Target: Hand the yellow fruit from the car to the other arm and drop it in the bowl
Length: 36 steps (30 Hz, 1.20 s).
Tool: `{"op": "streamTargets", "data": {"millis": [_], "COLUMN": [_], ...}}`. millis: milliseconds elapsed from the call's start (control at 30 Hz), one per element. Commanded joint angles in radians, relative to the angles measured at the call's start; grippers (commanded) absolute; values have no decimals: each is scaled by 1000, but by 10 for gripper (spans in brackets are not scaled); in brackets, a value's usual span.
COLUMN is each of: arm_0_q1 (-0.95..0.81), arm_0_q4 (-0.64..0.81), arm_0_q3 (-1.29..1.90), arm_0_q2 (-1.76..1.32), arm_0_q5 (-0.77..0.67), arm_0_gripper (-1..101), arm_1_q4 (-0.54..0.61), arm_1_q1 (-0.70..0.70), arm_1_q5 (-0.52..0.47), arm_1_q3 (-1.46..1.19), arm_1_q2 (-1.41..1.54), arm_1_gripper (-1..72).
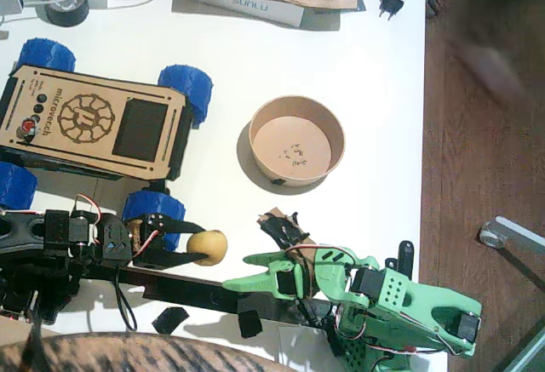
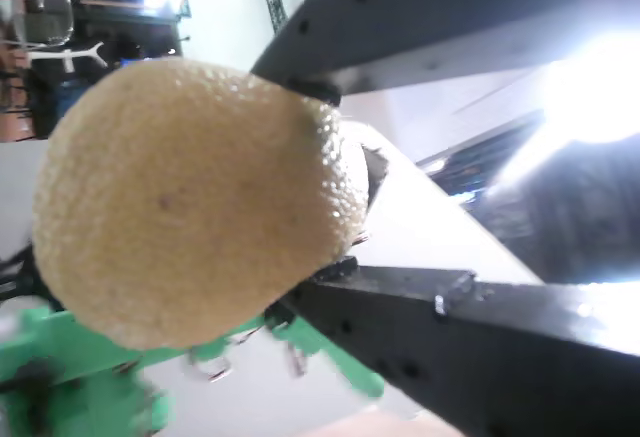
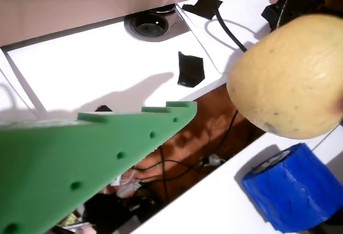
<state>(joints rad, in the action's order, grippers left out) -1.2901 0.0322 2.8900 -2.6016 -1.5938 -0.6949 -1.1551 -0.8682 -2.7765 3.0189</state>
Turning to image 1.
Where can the yellow lemon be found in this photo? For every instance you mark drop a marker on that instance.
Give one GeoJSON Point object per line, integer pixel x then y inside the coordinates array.
{"type": "Point", "coordinates": [208, 246]}

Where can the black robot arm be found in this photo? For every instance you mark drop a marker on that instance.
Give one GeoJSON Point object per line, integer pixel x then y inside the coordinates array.
{"type": "Point", "coordinates": [25, 231]}

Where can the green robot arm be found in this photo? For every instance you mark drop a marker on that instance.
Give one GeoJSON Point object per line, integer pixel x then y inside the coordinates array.
{"type": "Point", "coordinates": [426, 304]}

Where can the brown paper bowl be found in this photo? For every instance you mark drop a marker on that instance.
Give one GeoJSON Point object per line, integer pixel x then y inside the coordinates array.
{"type": "Point", "coordinates": [294, 150]}

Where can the brown cork pad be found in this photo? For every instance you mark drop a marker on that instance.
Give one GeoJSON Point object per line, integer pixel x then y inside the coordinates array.
{"type": "Point", "coordinates": [135, 236]}

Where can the blue rover wheel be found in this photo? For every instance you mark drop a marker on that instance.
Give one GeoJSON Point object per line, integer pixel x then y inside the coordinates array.
{"type": "Point", "coordinates": [47, 53]}
{"type": "Point", "coordinates": [157, 206]}
{"type": "Point", "coordinates": [17, 184]}
{"type": "Point", "coordinates": [187, 84]}

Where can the long black strip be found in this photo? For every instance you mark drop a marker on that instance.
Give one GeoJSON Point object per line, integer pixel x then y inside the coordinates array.
{"type": "Point", "coordinates": [191, 291]}

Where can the black clamp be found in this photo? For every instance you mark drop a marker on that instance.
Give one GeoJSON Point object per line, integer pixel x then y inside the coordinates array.
{"type": "Point", "coordinates": [334, 340]}
{"type": "Point", "coordinates": [313, 314]}

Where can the flat black tape piece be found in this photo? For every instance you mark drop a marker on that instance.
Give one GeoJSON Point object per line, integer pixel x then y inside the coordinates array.
{"type": "Point", "coordinates": [170, 320]}

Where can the white paper with outline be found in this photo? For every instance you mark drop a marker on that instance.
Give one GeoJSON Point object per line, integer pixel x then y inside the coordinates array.
{"type": "Point", "coordinates": [85, 195]}

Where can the wooden rover body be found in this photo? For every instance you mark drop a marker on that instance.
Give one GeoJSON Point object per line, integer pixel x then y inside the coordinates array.
{"type": "Point", "coordinates": [140, 133]}

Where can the brown striped fabric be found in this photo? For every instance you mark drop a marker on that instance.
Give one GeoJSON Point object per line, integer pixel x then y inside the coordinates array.
{"type": "Point", "coordinates": [127, 355]}

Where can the grey metal chair leg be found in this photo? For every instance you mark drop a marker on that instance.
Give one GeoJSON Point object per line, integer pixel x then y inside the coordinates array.
{"type": "Point", "coordinates": [515, 233]}

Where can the white printed cardboard box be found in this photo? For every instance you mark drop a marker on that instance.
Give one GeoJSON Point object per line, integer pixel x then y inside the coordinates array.
{"type": "Point", "coordinates": [255, 8]}

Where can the black tape roll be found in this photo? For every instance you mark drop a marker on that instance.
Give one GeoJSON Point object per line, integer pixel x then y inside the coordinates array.
{"type": "Point", "coordinates": [76, 16]}

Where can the grey metal bar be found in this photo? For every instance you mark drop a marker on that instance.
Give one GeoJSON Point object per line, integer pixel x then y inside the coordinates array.
{"type": "Point", "coordinates": [532, 355]}

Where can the black camera with cardboard mount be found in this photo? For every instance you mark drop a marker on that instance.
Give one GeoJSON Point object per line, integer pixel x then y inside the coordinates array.
{"type": "Point", "coordinates": [285, 231]}

